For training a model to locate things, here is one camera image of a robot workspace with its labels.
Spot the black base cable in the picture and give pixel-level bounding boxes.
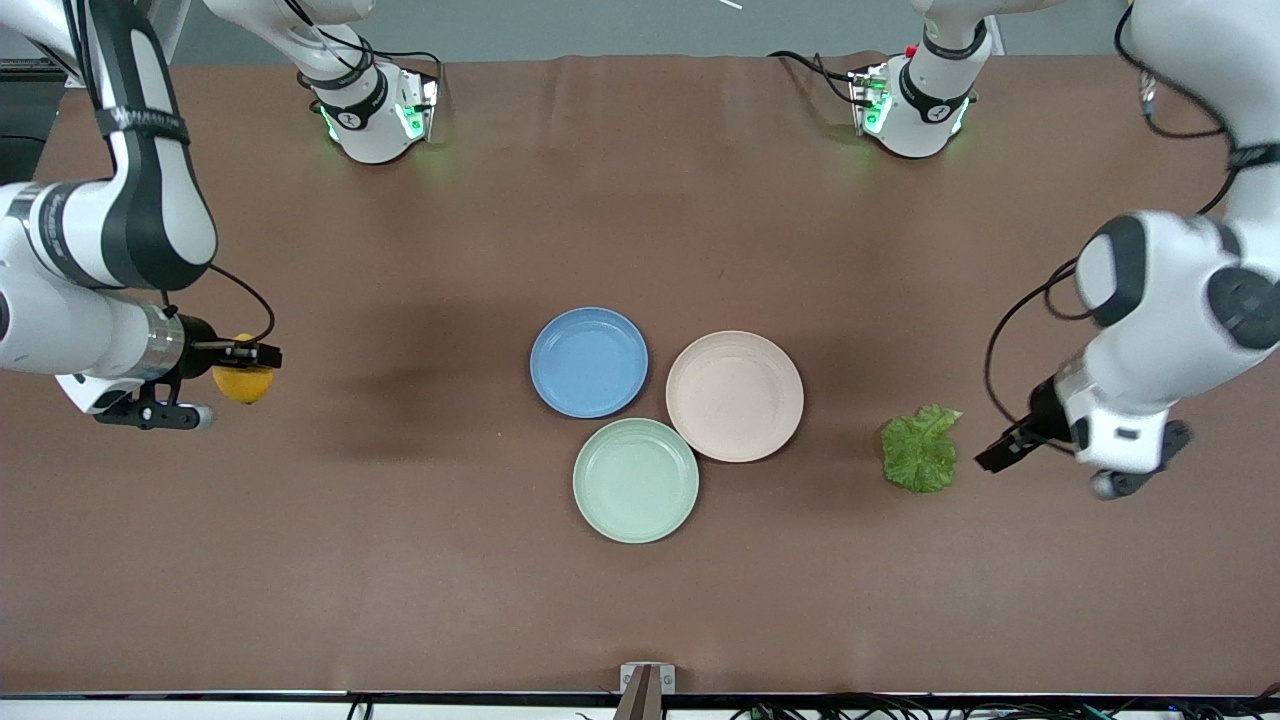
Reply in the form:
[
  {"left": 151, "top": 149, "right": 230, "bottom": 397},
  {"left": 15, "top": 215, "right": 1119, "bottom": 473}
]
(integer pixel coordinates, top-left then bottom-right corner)
[
  {"left": 368, "top": 46, "right": 447, "bottom": 86},
  {"left": 767, "top": 50, "right": 863, "bottom": 107}
]

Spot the yellow lemon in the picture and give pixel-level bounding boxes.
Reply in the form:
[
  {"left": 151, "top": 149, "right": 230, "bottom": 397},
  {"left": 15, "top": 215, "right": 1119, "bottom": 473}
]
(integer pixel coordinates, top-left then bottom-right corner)
[{"left": 212, "top": 333, "right": 276, "bottom": 406}]

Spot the black left base cable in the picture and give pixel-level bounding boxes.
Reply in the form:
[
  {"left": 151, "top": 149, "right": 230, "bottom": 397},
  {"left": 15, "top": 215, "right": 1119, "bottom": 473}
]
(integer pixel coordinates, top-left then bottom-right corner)
[{"left": 767, "top": 50, "right": 863, "bottom": 107}]

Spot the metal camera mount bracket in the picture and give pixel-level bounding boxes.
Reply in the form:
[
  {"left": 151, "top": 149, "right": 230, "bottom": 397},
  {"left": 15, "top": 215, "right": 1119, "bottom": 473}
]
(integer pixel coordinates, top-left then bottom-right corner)
[{"left": 612, "top": 662, "right": 677, "bottom": 720}]

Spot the black box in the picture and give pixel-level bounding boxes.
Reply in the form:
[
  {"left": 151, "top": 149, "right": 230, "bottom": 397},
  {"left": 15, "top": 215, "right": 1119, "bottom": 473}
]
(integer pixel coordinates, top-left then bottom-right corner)
[{"left": 0, "top": 62, "right": 67, "bottom": 189}]

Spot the beige round plate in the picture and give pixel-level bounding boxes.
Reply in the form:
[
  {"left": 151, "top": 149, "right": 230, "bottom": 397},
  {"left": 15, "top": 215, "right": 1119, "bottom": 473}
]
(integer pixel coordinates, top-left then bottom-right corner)
[{"left": 665, "top": 330, "right": 805, "bottom": 464}]

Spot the brown table cover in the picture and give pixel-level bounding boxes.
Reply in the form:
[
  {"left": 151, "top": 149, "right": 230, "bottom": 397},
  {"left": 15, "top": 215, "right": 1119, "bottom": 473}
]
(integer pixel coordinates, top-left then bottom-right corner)
[{"left": 0, "top": 52, "right": 1280, "bottom": 697}]

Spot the green lettuce leaf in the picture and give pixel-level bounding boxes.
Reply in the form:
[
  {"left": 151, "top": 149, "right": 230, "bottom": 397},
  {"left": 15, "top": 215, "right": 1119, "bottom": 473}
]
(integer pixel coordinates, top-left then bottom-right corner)
[{"left": 880, "top": 404, "right": 965, "bottom": 495}]

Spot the black cable bundle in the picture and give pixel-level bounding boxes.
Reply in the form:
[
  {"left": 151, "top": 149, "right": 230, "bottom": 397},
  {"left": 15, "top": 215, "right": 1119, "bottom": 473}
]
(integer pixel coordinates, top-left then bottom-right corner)
[{"left": 728, "top": 684, "right": 1280, "bottom": 720}]

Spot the mint green round plate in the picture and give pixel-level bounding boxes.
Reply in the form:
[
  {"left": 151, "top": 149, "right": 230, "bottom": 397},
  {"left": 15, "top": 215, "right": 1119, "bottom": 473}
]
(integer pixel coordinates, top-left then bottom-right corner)
[{"left": 572, "top": 417, "right": 700, "bottom": 545}]

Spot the blue round plate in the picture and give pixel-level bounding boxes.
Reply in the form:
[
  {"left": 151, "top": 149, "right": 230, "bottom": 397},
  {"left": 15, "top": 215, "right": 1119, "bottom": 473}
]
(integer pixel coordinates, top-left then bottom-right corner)
[{"left": 529, "top": 306, "right": 650, "bottom": 420}]

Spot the black right base cable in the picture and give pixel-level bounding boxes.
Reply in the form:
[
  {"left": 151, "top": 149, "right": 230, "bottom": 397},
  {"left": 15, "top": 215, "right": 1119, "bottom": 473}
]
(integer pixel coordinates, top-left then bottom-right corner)
[{"left": 368, "top": 46, "right": 447, "bottom": 86}]

